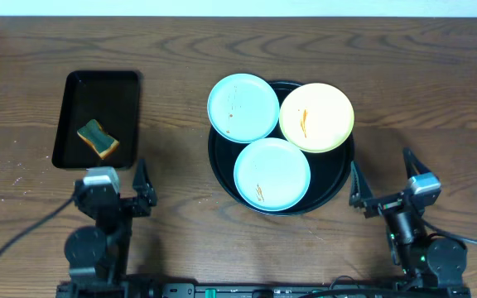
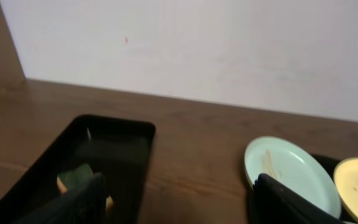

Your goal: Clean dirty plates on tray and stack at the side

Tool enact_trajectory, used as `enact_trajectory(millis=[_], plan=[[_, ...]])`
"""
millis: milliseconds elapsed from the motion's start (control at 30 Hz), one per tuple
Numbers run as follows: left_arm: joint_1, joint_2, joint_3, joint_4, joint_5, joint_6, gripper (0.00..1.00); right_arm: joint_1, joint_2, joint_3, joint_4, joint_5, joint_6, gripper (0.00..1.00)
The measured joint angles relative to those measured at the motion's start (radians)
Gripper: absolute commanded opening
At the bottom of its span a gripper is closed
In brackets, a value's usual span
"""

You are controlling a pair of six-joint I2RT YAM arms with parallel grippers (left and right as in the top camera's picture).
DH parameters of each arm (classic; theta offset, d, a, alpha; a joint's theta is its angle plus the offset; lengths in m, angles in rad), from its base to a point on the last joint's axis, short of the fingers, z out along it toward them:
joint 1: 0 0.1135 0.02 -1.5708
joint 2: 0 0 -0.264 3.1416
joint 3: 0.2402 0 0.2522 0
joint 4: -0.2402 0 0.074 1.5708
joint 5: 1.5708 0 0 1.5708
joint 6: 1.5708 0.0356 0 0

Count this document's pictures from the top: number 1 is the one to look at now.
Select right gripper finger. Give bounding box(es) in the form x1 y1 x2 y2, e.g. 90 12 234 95
349 161 374 207
402 147 431 179

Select green and yellow sponge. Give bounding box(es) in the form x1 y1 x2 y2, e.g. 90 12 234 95
77 119 119 160

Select light blue plate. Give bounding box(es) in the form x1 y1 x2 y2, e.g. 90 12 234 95
234 137 311 213
207 74 280 143

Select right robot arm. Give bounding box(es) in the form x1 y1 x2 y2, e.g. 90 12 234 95
349 148 471 297

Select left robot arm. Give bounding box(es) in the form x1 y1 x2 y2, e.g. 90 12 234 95
55 159 161 298

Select round black tray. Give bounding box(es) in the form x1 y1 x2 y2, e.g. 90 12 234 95
208 82 354 216

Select black rectangular tray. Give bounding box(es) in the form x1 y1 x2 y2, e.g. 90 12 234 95
51 70 141 170

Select yellow plate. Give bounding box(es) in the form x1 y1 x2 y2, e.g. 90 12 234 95
279 83 354 153

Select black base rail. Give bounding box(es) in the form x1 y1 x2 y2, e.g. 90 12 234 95
55 283 471 298

